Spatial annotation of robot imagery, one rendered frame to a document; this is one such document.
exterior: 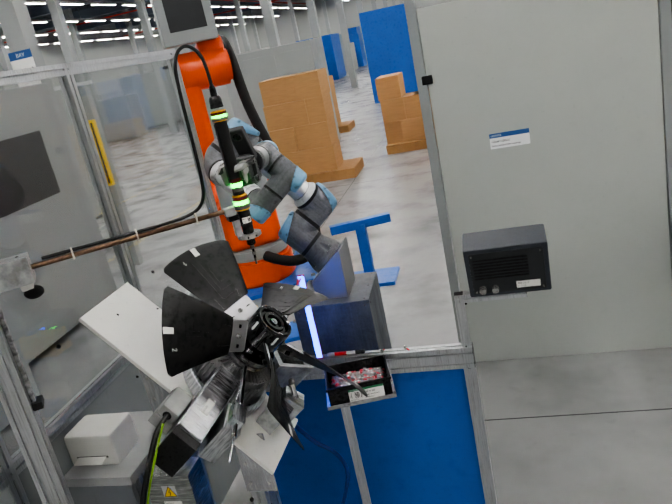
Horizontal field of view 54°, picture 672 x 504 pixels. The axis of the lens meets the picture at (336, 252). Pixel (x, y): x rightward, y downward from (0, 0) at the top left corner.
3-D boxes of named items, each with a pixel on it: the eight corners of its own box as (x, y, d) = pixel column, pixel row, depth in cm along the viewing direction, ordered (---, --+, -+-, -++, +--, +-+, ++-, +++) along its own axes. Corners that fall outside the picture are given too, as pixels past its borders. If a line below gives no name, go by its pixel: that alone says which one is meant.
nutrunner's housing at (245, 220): (247, 247, 189) (206, 87, 175) (243, 245, 192) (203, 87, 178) (260, 243, 190) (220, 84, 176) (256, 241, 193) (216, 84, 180)
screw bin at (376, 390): (329, 409, 215) (325, 390, 213) (327, 384, 231) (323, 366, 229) (394, 395, 215) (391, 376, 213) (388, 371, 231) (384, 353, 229)
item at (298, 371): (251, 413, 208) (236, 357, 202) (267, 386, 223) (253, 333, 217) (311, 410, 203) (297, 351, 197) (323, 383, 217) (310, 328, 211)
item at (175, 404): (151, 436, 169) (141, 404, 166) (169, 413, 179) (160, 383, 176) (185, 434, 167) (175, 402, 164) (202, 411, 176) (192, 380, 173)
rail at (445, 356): (236, 385, 251) (231, 366, 249) (240, 379, 255) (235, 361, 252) (475, 367, 227) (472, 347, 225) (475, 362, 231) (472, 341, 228)
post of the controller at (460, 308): (461, 347, 226) (453, 295, 220) (462, 343, 229) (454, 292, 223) (470, 346, 225) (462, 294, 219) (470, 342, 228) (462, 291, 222)
